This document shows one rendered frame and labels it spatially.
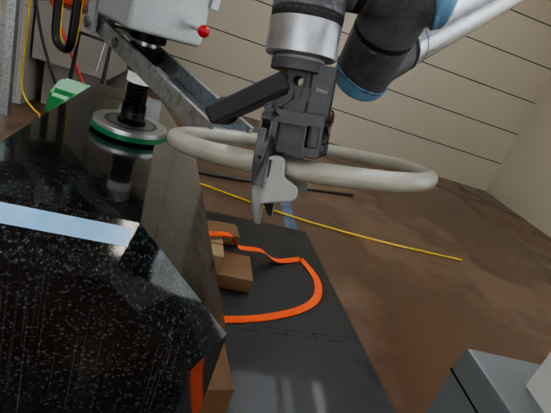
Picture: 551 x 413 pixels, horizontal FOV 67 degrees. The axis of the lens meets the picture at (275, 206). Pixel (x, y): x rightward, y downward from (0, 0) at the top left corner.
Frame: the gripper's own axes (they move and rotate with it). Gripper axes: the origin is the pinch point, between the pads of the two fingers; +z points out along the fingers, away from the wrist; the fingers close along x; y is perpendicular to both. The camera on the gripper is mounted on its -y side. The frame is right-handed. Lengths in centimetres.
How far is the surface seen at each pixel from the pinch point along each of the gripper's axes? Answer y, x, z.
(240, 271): -45, 143, 71
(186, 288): -19.9, 22.8, 26.4
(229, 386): -20, 68, 81
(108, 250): -31.0, 10.5, 16.8
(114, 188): -40.0, 23.6, 8.5
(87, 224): -35.8, 10.3, 12.8
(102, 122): -62, 48, -3
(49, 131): -69, 36, 1
